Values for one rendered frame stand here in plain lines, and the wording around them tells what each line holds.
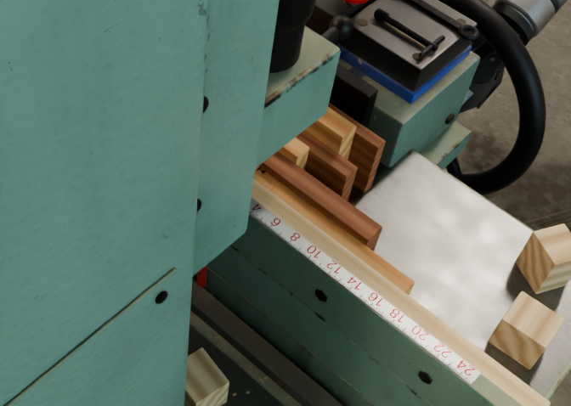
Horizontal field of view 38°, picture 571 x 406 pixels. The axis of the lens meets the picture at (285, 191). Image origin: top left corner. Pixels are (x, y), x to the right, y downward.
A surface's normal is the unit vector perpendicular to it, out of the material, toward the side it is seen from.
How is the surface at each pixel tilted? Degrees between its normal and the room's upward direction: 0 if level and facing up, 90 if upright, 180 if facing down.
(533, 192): 0
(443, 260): 0
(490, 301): 0
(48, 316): 90
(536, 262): 90
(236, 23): 90
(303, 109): 90
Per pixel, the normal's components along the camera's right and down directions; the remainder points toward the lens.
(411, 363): -0.65, 0.54
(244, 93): 0.75, 0.56
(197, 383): 0.12, -0.63
